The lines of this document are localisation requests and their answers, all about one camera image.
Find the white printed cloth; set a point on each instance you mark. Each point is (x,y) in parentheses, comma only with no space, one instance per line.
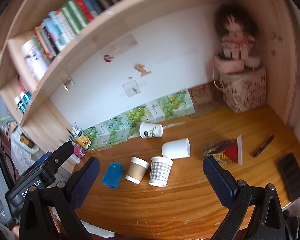
(20,155)

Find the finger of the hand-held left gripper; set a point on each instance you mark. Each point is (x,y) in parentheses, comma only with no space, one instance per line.
(61,155)

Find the orange drink carton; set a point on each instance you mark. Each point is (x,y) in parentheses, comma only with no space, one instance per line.
(82,138)

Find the red yellow snack packet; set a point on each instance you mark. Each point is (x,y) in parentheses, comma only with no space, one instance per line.
(227,151)

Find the wooden bookshelf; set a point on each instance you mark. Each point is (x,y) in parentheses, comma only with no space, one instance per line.
(115,17)

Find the pink square wall sticker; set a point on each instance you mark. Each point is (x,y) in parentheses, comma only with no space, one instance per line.
(132,88)

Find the plain white paper cup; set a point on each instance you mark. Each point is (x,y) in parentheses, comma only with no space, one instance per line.
(176,148)

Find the white printed paper cup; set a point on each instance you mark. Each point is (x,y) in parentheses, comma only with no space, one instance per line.
(150,130)

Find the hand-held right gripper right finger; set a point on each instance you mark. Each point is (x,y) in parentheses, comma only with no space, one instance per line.
(218,182)

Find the brown patterned paper box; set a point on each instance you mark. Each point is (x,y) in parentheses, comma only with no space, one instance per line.
(245,92)

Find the grey checkered paper cup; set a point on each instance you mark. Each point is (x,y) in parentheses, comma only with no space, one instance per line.
(160,172)

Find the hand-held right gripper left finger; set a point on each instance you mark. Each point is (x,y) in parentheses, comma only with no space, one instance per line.
(86,180)

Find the pink round box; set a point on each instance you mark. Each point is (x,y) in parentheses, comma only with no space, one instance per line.
(252,61)

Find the teal striped bottle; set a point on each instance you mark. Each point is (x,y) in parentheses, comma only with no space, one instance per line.
(20,105)
(26,98)

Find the red wall sticker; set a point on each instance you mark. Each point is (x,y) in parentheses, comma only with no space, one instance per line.
(108,58)

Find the dark haired rag doll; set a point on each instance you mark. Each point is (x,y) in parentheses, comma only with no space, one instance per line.
(236,32)

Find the white wrapped straw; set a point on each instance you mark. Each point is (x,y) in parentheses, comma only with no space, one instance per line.
(175,125)

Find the brown sleeved paper cup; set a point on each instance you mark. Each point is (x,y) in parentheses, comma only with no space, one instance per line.
(137,170)

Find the white round tin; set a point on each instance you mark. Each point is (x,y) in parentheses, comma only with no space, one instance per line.
(35,60)

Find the row of books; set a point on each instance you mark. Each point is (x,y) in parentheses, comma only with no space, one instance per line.
(72,17)

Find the black textured case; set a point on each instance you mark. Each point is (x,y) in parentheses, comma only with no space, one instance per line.
(292,177)

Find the orange patterned box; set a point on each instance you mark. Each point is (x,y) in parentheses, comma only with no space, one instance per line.
(202,94)

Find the blue plastic cup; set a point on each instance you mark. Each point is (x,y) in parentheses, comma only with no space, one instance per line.
(112,175)

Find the orange wall sticker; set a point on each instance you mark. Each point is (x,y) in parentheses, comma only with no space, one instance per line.
(142,69)

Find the white paper sheet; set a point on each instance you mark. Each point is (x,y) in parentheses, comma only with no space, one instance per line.
(100,230)

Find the pink cylinder pouch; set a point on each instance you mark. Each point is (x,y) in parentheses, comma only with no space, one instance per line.
(228,65)

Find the small white bottle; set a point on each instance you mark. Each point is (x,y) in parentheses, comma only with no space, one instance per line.
(75,159)

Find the yellow black box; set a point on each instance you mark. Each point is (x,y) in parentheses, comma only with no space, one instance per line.
(25,140)

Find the metal wall hook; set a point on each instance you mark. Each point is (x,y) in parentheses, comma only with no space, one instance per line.
(67,83)

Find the black pen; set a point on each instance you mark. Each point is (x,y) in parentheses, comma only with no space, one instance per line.
(264,145)

